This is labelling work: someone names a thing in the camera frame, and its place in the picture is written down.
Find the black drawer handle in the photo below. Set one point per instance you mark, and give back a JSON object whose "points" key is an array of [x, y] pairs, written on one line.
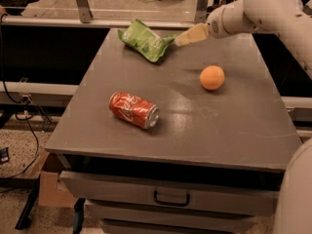
{"points": [[171, 200]]}

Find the grey drawer cabinet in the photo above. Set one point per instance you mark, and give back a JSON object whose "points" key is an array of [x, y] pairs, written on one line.
{"points": [[227, 148]]}

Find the red soda can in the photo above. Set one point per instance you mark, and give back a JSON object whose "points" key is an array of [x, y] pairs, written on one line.
{"points": [[135, 110]]}

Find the green rice chip bag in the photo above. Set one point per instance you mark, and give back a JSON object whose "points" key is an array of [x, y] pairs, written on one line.
{"points": [[144, 40]]}

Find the orange fruit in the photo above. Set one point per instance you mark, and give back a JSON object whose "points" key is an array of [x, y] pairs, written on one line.
{"points": [[212, 77]]}

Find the metal railing frame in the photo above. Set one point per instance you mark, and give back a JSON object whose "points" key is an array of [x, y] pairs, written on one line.
{"points": [[112, 13]]}

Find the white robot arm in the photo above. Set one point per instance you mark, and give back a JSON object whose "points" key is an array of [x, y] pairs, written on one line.
{"points": [[285, 19]]}

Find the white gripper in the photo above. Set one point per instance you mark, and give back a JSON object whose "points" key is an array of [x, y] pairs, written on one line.
{"points": [[216, 26]]}

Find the cardboard box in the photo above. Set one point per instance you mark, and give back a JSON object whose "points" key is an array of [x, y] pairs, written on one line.
{"points": [[52, 191]]}

